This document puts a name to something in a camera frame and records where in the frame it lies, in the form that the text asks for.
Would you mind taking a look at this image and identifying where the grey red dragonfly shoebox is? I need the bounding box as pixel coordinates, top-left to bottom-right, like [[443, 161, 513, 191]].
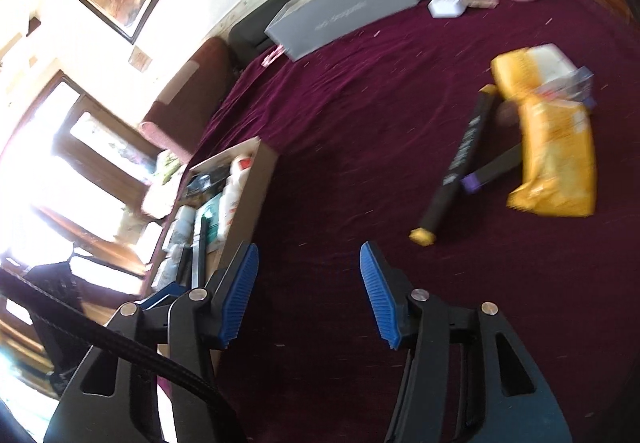
[[265, 0, 419, 61]]

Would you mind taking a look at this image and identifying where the black marker purple cap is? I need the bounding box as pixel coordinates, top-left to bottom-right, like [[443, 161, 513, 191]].
[[461, 143, 523, 194]]

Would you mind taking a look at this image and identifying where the small white box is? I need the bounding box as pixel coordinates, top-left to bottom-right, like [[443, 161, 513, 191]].
[[427, 0, 466, 18]]

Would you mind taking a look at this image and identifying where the black marker yellow cap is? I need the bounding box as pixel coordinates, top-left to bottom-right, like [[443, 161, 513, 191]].
[[409, 85, 498, 247]]

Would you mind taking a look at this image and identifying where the black cable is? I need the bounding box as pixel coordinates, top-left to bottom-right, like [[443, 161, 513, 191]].
[[0, 266, 237, 443]]

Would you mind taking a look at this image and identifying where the yellow snack packet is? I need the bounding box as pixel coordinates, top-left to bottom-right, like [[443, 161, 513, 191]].
[[490, 44, 597, 218]]

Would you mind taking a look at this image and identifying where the white tube red print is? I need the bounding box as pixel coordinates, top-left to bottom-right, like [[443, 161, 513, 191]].
[[217, 177, 243, 241]]

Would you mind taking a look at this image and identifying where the black snack bag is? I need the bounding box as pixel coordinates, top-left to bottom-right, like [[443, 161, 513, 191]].
[[183, 166, 230, 200]]

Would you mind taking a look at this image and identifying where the pink white braided cord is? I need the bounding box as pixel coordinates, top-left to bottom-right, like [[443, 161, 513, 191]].
[[260, 44, 288, 68]]

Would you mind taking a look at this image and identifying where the teal cartoon tissue pack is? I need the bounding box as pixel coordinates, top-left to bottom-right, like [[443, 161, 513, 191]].
[[194, 194, 224, 252]]

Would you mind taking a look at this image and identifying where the brown cardboard box tray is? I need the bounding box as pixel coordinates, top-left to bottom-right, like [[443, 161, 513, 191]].
[[141, 137, 278, 297]]

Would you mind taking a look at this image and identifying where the maroon velvet bedspread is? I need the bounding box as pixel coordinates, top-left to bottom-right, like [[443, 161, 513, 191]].
[[198, 0, 639, 442]]

